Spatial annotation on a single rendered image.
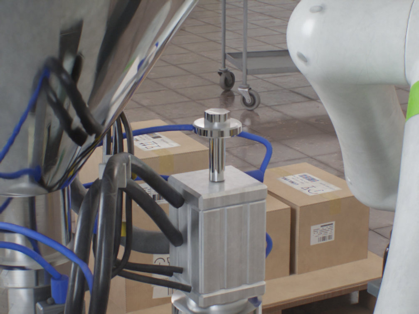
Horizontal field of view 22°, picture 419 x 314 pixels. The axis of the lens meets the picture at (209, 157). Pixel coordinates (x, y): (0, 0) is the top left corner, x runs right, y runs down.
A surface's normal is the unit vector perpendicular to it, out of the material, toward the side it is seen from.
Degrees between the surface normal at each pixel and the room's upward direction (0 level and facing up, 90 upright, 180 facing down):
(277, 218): 90
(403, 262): 52
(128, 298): 90
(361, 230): 90
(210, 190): 0
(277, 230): 90
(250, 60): 0
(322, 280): 0
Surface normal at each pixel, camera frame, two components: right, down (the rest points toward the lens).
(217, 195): 0.32, -0.49
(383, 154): 0.29, 0.79
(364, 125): 0.10, 0.89
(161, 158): 0.44, 0.26
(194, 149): 0.00, -0.96
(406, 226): -0.74, -0.41
